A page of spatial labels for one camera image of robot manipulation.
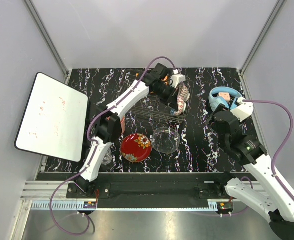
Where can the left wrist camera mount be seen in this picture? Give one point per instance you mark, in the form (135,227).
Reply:
(176,79)

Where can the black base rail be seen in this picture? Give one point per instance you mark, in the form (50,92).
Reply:
(153,191)

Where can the light blue headphones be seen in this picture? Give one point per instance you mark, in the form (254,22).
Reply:
(215,99)

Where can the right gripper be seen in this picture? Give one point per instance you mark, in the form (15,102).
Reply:
(221,106)

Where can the pink plastic cup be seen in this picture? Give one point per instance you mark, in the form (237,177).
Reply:
(122,123)

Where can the wire dish rack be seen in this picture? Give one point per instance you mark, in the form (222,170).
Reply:
(150,106)

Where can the clear glass cup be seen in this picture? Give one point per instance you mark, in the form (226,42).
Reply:
(107,158)

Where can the beige patterned bowl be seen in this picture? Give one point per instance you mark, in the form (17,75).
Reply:
(182,98)

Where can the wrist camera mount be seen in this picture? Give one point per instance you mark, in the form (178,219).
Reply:
(244,109)
(176,79)

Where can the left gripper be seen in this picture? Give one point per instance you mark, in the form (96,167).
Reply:
(171,100)

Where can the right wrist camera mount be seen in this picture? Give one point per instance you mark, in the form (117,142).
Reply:
(244,109)

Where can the pink cube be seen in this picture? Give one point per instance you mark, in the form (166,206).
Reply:
(225,96)

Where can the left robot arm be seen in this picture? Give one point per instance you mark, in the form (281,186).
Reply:
(105,128)

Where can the red floral plate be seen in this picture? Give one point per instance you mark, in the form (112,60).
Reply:
(135,148)

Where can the white board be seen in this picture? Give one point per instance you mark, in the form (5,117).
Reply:
(53,122)

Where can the clear glass bowl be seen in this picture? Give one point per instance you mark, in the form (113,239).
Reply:
(165,140)

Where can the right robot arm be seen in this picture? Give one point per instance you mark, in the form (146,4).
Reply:
(277,206)

